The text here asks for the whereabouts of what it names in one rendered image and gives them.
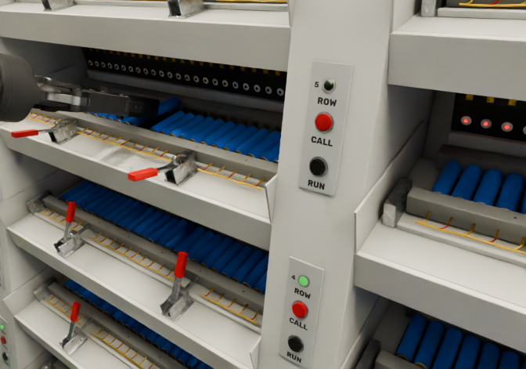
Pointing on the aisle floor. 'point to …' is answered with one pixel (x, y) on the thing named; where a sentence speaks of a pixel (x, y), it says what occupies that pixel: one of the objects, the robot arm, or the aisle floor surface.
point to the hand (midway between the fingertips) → (133, 106)
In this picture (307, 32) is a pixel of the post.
